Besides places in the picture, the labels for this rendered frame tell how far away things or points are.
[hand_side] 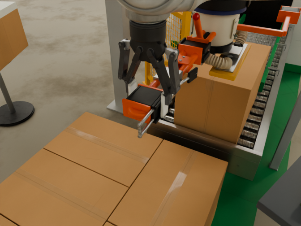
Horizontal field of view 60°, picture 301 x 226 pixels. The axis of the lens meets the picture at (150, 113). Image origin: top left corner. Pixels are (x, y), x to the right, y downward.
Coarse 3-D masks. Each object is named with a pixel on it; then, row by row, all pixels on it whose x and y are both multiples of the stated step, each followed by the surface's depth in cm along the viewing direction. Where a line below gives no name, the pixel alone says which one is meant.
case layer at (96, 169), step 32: (96, 128) 167; (128, 128) 167; (32, 160) 146; (64, 160) 146; (96, 160) 146; (128, 160) 146; (160, 160) 146; (192, 160) 146; (0, 192) 129; (32, 192) 129; (64, 192) 129; (96, 192) 129; (128, 192) 129; (160, 192) 129; (192, 192) 129; (0, 224) 116; (32, 224) 116; (64, 224) 116; (96, 224) 116; (128, 224) 116; (160, 224) 116; (192, 224) 116
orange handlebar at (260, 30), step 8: (288, 16) 114; (240, 24) 106; (288, 24) 106; (256, 32) 104; (264, 32) 102; (272, 32) 101; (280, 32) 100; (184, 56) 81; (192, 56) 83; (184, 64) 79; (192, 64) 82; (184, 72) 76; (128, 112) 62; (136, 112) 60; (144, 112) 60
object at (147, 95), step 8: (136, 88) 66; (144, 88) 66; (152, 88) 66; (128, 96) 63; (136, 96) 63; (144, 96) 63; (152, 96) 63; (128, 104) 62; (136, 104) 61; (144, 104) 60
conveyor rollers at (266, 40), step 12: (252, 36) 293; (264, 36) 288; (276, 36) 290; (276, 60) 243; (264, 96) 201; (252, 108) 183; (168, 120) 174; (252, 120) 175; (252, 132) 163; (240, 144) 157; (252, 144) 155
